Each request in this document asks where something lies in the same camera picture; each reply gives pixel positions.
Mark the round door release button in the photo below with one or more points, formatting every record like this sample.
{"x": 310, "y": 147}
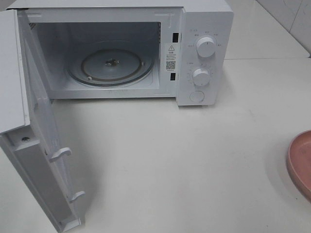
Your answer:
{"x": 197, "y": 96}

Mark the white timer knob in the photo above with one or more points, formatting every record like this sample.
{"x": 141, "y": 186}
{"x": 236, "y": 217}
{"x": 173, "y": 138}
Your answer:
{"x": 201, "y": 77}

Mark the white microwave door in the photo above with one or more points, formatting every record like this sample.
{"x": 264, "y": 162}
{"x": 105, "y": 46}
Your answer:
{"x": 28, "y": 131}

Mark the pink round plate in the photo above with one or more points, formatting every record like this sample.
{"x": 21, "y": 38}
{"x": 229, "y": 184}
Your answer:
{"x": 298, "y": 163}

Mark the warning label with QR code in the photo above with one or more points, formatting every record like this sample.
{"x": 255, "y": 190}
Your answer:
{"x": 171, "y": 56}

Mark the white microwave oven body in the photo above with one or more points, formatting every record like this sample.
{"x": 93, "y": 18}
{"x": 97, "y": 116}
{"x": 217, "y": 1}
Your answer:
{"x": 65, "y": 24}

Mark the upper white power knob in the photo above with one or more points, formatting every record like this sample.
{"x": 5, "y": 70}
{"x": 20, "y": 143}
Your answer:
{"x": 206, "y": 46}

